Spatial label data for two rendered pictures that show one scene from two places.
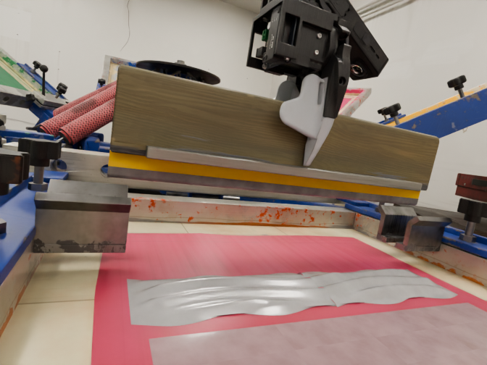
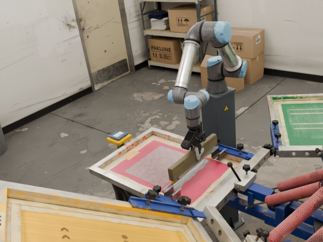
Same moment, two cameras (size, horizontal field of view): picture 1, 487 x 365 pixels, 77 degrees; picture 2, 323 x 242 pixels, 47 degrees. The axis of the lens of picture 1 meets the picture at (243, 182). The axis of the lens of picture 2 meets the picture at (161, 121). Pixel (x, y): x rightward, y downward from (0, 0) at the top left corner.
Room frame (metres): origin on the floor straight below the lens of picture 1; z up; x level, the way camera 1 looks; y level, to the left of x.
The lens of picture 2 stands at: (1.87, -0.83, 2.20)
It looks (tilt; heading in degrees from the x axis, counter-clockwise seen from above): 27 degrees down; 158
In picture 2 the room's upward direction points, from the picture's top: 8 degrees counter-clockwise
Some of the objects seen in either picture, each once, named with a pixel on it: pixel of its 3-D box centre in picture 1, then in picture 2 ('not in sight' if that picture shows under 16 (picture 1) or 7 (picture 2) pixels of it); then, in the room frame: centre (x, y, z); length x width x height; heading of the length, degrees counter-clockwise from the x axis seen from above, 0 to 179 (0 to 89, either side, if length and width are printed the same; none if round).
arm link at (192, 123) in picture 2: not in sight; (192, 120); (0.35, -0.05, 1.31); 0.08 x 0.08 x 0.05
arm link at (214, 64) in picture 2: not in sight; (216, 66); (-0.12, 0.41, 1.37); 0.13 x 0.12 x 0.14; 35
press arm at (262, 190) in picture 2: not in sight; (255, 191); (0.69, 0.09, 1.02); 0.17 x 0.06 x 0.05; 24
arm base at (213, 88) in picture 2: not in sight; (216, 83); (-0.13, 0.41, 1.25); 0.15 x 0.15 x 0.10
